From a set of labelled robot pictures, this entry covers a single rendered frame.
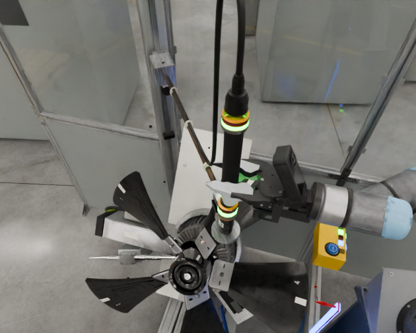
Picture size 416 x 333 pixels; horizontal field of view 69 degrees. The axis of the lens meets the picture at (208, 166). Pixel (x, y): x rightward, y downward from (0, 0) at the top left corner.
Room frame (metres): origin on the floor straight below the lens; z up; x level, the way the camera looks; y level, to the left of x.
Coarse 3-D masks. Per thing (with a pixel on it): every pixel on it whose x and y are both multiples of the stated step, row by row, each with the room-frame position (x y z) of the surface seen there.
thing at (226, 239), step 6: (216, 192) 0.42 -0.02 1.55; (216, 198) 0.41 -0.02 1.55; (216, 204) 0.40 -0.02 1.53; (216, 210) 0.39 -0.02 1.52; (216, 216) 0.40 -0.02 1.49; (216, 222) 0.39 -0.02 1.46; (234, 222) 0.39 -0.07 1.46; (216, 228) 0.38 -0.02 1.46; (234, 228) 0.38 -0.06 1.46; (216, 234) 0.36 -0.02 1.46; (222, 234) 0.36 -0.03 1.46; (228, 234) 0.36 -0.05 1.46; (234, 234) 0.36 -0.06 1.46; (222, 240) 0.34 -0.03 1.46; (228, 240) 0.34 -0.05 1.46; (234, 240) 0.35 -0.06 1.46
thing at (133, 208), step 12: (132, 180) 0.58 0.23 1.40; (120, 192) 0.59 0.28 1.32; (132, 192) 0.56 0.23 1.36; (144, 192) 0.54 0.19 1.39; (120, 204) 0.59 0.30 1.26; (132, 204) 0.56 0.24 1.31; (144, 204) 0.53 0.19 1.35; (144, 216) 0.52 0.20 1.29; (156, 216) 0.49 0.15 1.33; (156, 228) 0.49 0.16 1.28
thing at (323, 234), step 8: (320, 224) 0.62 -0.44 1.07; (320, 232) 0.59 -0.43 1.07; (328, 232) 0.59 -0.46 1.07; (336, 232) 0.59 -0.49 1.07; (344, 232) 0.59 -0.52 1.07; (320, 240) 0.55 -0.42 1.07; (328, 240) 0.55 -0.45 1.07; (336, 240) 0.55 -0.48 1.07; (344, 240) 0.55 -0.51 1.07; (320, 248) 0.52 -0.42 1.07; (344, 248) 0.52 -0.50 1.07; (312, 256) 0.53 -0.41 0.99; (320, 256) 0.49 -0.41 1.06; (328, 256) 0.49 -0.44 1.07; (336, 256) 0.49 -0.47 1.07; (344, 256) 0.49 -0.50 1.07; (320, 264) 0.49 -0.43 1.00; (328, 264) 0.48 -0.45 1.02; (336, 264) 0.48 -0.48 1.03
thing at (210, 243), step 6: (204, 228) 0.50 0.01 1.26; (204, 234) 0.48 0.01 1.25; (198, 240) 0.47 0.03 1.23; (204, 240) 0.46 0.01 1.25; (210, 240) 0.45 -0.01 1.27; (198, 246) 0.45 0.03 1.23; (204, 246) 0.44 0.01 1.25; (210, 246) 0.43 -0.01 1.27; (204, 252) 0.42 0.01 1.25; (210, 252) 0.41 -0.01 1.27; (204, 258) 0.40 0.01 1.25
